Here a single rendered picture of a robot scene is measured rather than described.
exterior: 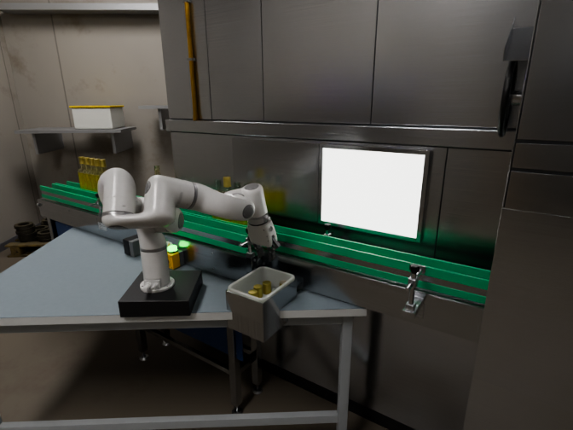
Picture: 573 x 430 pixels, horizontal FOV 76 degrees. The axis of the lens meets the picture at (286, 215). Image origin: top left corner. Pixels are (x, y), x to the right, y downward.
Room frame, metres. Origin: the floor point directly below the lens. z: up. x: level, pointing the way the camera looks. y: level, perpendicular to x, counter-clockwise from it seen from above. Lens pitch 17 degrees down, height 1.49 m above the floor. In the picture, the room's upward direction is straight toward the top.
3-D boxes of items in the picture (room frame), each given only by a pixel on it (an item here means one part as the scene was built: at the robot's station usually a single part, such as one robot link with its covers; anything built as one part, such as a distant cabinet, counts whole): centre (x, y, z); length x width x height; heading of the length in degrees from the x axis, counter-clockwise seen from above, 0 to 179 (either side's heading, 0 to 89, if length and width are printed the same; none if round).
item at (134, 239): (1.71, 0.77, 0.79); 0.08 x 0.08 x 0.08; 57
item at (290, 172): (1.52, -0.13, 1.15); 0.90 x 0.03 x 0.34; 57
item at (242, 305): (1.25, 0.08, 0.79); 0.27 x 0.17 x 0.08; 147
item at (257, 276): (1.23, 0.09, 0.80); 0.22 x 0.17 x 0.09; 147
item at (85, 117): (4.01, 1.98, 1.33); 0.42 x 0.35 x 0.23; 92
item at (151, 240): (1.26, 0.49, 1.05); 0.13 x 0.10 x 0.16; 82
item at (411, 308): (1.02, -0.40, 0.90); 0.17 x 0.05 x 0.23; 147
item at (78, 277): (1.92, 0.52, 0.73); 1.58 x 1.52 x 0.04; 92
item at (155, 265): (1.25, 0.50, 0.89); 0.16 x 0.13 x 0.15; 179
